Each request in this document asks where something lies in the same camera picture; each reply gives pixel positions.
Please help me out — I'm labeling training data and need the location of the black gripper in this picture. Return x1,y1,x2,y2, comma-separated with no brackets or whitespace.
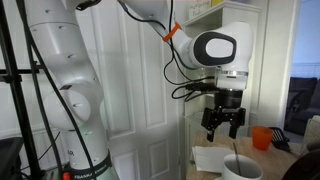
200,89,247,143

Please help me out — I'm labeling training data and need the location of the metal spoon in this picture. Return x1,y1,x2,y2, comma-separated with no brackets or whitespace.
232,142,243,177

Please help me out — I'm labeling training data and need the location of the white paper towel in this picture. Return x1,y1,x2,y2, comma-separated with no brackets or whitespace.
191,145,236,174

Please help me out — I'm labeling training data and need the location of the white teacup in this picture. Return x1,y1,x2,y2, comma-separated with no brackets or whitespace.
221,153,264,180

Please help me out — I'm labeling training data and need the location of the orange plastic cup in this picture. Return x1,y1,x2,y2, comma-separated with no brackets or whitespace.
251,125,274,152

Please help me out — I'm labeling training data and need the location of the black slotted spatula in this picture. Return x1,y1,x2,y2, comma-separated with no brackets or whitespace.
268,126,292,154

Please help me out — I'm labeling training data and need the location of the dark sofa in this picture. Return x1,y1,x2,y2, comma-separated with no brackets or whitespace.
284,76,320,135

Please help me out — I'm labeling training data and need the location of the white panelled door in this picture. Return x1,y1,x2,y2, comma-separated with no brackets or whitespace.
89,0,185,180

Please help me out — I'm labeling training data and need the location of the white shelf cabinet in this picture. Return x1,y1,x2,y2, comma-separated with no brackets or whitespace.
181,0,269,180

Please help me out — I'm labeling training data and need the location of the white lettered sign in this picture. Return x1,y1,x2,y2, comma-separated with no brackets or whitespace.
187,0,213,20

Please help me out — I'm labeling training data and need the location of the black tripod stand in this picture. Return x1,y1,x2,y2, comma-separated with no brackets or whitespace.
0,0,46,180

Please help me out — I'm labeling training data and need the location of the black box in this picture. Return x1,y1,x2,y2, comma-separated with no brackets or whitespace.
0,136,25,180

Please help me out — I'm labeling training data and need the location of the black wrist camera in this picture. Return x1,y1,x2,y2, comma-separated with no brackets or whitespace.
184,82,218,93

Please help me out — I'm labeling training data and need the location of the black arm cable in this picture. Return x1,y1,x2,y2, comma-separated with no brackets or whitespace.
116,0,216,103

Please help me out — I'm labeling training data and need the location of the orange cable strap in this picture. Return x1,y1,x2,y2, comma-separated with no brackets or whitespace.
161,21,183,43

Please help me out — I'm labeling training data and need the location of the black hanging cable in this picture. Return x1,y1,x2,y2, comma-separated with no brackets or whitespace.
14,0,98,180

